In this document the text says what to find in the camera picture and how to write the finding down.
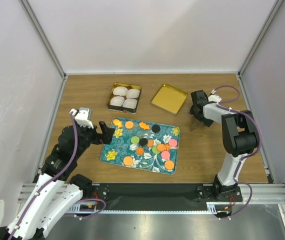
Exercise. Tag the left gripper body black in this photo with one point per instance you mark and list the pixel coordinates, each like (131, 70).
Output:
(89, 136)

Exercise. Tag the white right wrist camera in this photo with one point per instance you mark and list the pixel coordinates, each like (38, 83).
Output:
(213, 97)

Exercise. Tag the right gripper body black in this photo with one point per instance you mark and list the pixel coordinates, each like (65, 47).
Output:
(207, 122)

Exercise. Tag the gold tin lid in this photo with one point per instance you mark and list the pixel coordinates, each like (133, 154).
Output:
(169, 98)

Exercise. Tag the white paper cup back-left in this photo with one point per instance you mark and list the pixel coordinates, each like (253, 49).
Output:
(120, 91)

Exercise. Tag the white paper cup back-right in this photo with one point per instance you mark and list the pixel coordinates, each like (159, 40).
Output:
(133, 93)

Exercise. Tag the black sandwich cookie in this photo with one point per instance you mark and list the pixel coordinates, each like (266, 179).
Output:
(143, 142)
(155, 128)

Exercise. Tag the green round cookie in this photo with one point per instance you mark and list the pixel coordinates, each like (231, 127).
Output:
(135, 140)

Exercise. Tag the pink round cookie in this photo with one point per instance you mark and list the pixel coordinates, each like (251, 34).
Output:
(165, 155)
(173, 143)

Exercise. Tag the aluminium frame rail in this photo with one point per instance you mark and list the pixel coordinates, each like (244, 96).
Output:
(256, 194)

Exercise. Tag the green cookie under pile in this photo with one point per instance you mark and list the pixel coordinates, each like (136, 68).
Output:
(155, 150)

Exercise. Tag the orange round cookie pile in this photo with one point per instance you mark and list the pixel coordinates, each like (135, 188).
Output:
(161, 147)

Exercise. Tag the white paper cup front-left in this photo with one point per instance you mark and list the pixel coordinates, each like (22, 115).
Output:
(117, 101)

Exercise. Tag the orange round cookie top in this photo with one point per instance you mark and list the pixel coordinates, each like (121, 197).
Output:
(129, 124)

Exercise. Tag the orange dotted cookie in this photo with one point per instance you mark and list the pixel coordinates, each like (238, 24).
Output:
(128, 161)
(169, 165)

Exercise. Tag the orange dotted cookie right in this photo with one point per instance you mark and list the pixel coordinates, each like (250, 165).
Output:
(169, 165)

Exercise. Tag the square cookie tin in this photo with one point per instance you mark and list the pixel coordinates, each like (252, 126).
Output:
(121, 109)

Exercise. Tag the teal floral tray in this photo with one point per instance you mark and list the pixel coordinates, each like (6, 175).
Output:
(143, 157)

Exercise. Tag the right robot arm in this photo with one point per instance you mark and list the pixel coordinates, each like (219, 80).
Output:
(241, 140)

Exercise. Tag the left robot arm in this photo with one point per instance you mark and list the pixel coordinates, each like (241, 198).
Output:
(55, 191)

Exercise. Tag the white paper cup front-right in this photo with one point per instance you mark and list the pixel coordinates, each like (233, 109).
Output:
(130, 103)

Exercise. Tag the orange fish cookie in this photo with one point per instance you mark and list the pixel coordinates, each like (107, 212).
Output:
(144, 126)
(117, 123)

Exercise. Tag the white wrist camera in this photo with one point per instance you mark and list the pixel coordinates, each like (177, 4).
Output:
(82, 117)
(213, 97)

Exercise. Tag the pink round cookie upper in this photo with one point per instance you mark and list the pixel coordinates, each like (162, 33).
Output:
(173, 143)

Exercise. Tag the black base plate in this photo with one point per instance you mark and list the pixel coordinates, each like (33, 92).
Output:
(164, 197)

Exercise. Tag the pink round cookie lower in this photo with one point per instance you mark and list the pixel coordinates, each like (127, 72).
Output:
(165, 155)

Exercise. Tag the orange round cookie centre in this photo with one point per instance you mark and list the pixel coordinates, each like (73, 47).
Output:
(150, 143)

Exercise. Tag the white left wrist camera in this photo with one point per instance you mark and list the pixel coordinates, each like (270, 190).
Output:
(82, 117)

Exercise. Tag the orange dotted cookie front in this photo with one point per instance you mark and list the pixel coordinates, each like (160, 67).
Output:
(128, 161)

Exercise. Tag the metal tongs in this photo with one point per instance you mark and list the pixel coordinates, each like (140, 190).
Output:
(194, 125)

